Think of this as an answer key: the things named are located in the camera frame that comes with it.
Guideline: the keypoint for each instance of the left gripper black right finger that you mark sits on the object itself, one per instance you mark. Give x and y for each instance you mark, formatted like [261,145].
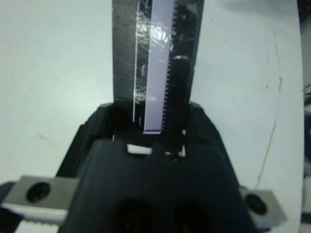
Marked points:
[199,128]

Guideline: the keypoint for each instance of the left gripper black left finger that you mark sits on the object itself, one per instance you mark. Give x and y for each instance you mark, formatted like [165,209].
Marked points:
[97,126]

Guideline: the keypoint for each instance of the black printed box lid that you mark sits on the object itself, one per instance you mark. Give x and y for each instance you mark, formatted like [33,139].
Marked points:
[126,60]

